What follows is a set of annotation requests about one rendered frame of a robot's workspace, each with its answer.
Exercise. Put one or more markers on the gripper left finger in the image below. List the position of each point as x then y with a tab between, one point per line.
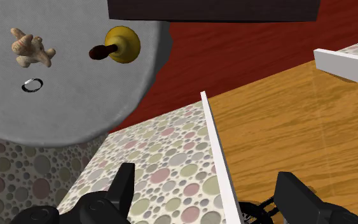
119	189

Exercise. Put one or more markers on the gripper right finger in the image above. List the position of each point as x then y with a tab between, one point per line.
296	198

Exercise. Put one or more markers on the round grey table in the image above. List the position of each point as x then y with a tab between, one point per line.
82	93

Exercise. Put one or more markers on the beige animal figure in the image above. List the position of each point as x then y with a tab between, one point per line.
31	48

